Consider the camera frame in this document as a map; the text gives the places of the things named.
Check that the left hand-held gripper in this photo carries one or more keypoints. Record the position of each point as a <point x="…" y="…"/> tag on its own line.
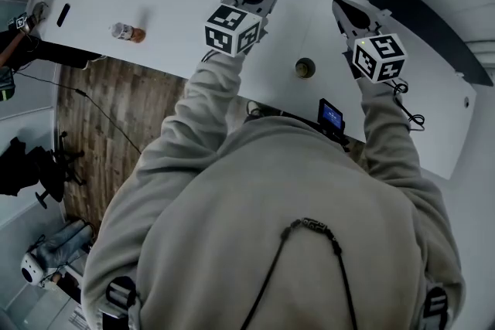
<point x="228" y="31"/>

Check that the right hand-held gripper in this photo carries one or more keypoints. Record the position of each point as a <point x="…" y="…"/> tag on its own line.
<point x="377" y="58"/>

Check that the person's left forearm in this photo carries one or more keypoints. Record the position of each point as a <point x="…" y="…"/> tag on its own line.
<point x="205" y="96"/>

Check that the person's right forearm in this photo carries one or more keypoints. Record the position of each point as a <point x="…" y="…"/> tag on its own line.
<point x="383" y="135"/>

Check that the dark grey desk partition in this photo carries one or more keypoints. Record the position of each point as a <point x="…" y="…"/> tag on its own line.
<point x="433" y="31"/>

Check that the chest-mounted small monitor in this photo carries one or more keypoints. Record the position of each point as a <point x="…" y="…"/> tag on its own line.
<point x="332" y="115"/>

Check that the orange drink bottle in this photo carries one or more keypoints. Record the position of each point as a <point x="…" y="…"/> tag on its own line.
<point x="127" y="33"/>

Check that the operator in white coat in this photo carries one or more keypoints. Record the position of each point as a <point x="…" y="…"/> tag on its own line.
<point x="270" y="185"/>

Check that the brown pouch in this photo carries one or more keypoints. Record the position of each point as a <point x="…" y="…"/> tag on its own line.
<point x="38" y="11"/>

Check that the black office chair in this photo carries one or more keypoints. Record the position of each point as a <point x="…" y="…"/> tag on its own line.
<point x="58" y="166"/>

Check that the black coat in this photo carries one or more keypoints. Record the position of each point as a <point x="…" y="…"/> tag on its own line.
<point x="19" y="166"/>

